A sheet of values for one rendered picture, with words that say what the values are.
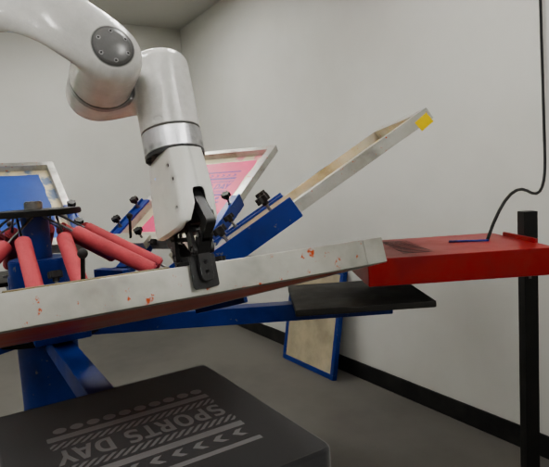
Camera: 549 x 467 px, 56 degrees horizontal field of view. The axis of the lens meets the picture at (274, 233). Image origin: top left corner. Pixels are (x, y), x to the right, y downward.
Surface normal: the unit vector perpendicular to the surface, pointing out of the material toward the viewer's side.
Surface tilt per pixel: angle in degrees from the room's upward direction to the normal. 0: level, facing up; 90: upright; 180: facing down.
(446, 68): 90
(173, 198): 87
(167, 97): 75
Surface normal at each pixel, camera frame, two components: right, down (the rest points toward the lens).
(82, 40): 0.39, -0.11
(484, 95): -0.85, 0.11
